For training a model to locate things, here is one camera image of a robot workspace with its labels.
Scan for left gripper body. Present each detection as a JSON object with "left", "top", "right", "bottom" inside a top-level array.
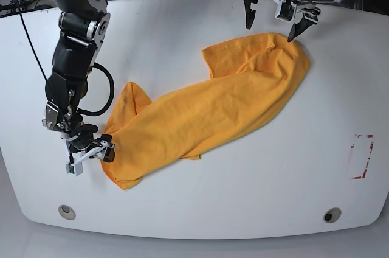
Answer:
[{"left": 272, "top": 0, "right": 321, "bottom": 17}]

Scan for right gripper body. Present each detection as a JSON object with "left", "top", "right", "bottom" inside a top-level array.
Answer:
[{"left": 62, "top": 124, "right": 103, "bottom": 161}]

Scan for orange T-shirt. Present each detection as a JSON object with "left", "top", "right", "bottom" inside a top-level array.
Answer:
[{"left": 102, "top": 33, "right": 311, "bottom": 190}]

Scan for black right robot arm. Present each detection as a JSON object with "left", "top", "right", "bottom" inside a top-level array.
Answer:
[{"left": 43, "top": 0, "right": 115, "bottom": 166}]

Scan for red tape rectangle marking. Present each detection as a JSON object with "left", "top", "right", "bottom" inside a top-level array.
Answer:
[{"left": 348, "top": 134, "right": 374, "bottom": 180}]

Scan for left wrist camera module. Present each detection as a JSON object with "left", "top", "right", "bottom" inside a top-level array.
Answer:
[{"left": 275, "top": 2, "right": 296, "bottom": 22}]

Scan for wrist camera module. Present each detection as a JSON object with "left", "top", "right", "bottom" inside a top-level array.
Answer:
[
  {"left": 66, "top": 162, "right": 83, "bottom": 176},
  {"left": 275, "top": 2, "right": 296, "bottom": 22}
]

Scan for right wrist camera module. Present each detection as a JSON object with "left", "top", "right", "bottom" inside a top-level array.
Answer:
[{"left": 66, "top": 162, "right": 83, "bottom": 176}]

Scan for left table cable grommet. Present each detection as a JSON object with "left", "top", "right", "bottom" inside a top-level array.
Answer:
[{"left": 58, "top": 205, "right": 76, "bottom": 220}]

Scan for table cable grommet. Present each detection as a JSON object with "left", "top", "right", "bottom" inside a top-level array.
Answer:
[
  {"left": 323, "top": 207, "right": 342, "bottom": 223},
  {"left": 58, "top": 205, "right": 76, "bottom": 220}
]

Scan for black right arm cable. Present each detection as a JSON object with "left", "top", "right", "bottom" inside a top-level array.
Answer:
[{"left": 77, "top": 62, "right": 115, "bottom": 117}]

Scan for right table cable grommet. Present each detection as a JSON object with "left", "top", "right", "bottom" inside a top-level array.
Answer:
[{"left": 323, "top": 207, "right": 342, "bottom": 223}]

